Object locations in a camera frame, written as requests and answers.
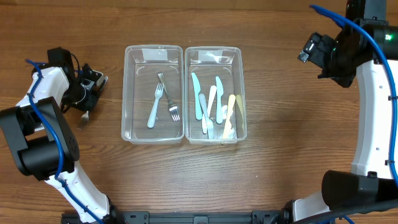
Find metal fork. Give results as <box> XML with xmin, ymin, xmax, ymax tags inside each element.
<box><xmin>76</xmin><ymin>111</ymin><xmax>90</xmax><ymax>130</ymax></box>
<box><xmin>157</xmin><ymin>72</ymin><xmax>180</xmax><ymax>121</ymax></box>

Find white plastic fork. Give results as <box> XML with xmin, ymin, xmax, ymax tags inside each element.
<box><xmin>147</xmin><ymin>83</ymin><xmax>164</xmax><ymax>128</ymax></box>

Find light blue plastic knife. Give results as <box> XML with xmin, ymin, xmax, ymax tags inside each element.
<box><xmin>191</xmin><ymin>72</ymin><xmax>203</xmax><ymax>120</ymax></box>

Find white plastic knife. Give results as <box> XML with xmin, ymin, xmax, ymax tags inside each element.
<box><xmin>202</xmin><ymin>85</ymin><xmax>216</xmax><ymax>134</ymax></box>

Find cream plastic knife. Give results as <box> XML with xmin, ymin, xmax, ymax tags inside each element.
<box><xmin>223</xmin><ymin>95</ymin><xmax>236</xmax><ymax>139</ymax></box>

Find pale blue plastic knife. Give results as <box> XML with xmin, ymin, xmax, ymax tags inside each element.
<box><xmin>198</xmin><ymin>93</ymin><xmax>214</xmax><ymax>139</ymax></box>

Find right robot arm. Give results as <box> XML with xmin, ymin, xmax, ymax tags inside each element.
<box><xmin>278</xmin><ymin>1</ymin><xmax>397</xmax><ymax>223</ymax></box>

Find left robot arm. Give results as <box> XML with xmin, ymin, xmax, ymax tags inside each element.
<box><xmin>1</xmin><ymin>47</ymin><xmax>125</xmax><ymax>223</ymax></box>

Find left clear plastic container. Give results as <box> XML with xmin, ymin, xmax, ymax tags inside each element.
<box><xmin>121</xmin><ymin>45</ymin><xmax>185</xmax><ymax>144</ymax></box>

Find clear plastic container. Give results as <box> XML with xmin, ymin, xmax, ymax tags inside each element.
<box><xmin>121</xmin><ymin>45</ymin><xmax>185</xmax><ymax>144</ymax></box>
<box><xmin>183</xmin><ymin>46</ymin><xmax>247</xmax><ymax>144</ymax></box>

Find right clear plastic container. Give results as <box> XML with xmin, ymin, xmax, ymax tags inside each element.
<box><xmin>183</xmin><ymin>46</ymin><xmax>247</xmax><ymax>144</ymax></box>

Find right blue cable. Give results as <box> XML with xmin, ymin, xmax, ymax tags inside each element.
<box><xmin>310</xmin><ymin>4</ymin><xmax>398</xmax><ymax>224</ymax></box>

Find blue cable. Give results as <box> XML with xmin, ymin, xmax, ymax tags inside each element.
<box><xmin>310</xmin><ymin>4</ymin><xmax>398</xmax><ymax>224</ymax></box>
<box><xmin>24</xmin><ymin>58</ymin><xmax>105</xmax><ymax>224</ymax></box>

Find left blue cable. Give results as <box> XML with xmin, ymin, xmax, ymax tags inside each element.
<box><xmin>24</xmin><ymin>58</ymin><xmax>105</xmax><ymax>224</ymax></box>

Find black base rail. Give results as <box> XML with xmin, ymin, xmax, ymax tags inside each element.
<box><xmin>60</xmin><ymin>210</ymin><xmax>287</xmax><ymax>224</ymax></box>

